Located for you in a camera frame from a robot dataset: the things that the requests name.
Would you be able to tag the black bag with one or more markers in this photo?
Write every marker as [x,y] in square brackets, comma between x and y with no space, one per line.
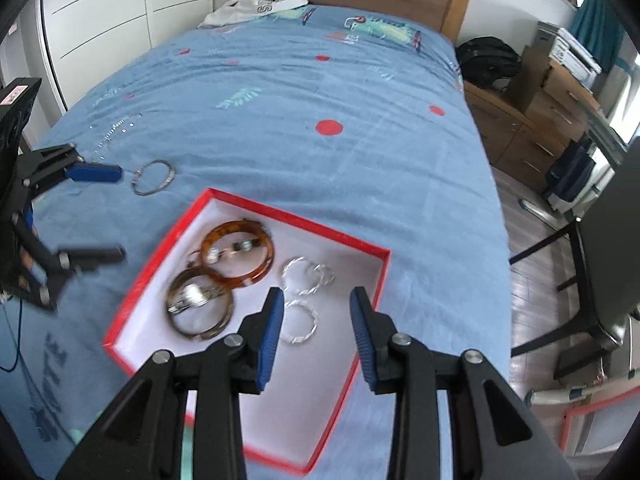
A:
[482,57]

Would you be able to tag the grey office chair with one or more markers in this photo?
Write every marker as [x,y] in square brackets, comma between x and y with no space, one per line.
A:
[610,260]

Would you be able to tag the white teal bar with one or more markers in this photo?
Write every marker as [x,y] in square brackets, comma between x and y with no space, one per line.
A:
[550,396]

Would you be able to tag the dark blue bag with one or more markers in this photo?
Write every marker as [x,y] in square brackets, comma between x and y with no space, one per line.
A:
[570,170]

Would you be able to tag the thin silver bangle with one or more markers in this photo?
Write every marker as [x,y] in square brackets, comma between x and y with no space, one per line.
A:
[137,187]

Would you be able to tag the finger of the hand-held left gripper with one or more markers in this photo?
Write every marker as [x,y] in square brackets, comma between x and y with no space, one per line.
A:
[95,256]
[95,173]

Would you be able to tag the blue printed blanket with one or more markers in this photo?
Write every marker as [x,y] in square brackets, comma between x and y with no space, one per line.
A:
[300,85]

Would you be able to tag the red jewelry box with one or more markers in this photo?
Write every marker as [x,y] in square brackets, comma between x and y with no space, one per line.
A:
[325,410]

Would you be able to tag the teal curtain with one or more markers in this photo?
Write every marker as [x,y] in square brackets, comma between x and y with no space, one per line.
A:
[597,25]

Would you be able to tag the light amber bangle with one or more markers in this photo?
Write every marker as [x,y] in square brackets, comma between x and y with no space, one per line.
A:
[257,272]

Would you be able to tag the wooden dresser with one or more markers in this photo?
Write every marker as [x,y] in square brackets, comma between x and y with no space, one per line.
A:
[525,130]

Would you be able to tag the silver twisted bangle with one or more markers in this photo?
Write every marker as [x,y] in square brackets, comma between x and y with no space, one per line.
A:
[284,275]
[314,327]

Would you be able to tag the white wardrobe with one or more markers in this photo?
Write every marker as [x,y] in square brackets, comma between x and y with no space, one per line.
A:
[100,10]

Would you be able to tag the window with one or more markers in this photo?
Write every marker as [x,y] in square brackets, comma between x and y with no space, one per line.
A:
[627,90]

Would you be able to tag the dark amber bangle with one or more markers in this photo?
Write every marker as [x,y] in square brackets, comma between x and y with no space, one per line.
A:
[200,332]

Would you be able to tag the red edged flat panel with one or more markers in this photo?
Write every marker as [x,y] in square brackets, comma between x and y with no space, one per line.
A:
[567,430]

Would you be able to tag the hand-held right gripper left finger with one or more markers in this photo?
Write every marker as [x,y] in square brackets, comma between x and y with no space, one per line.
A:
[267,345]

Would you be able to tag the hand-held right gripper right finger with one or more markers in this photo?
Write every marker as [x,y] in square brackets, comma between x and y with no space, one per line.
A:
[361,345]

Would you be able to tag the white printer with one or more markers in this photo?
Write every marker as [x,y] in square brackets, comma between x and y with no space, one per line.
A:
[575,55]

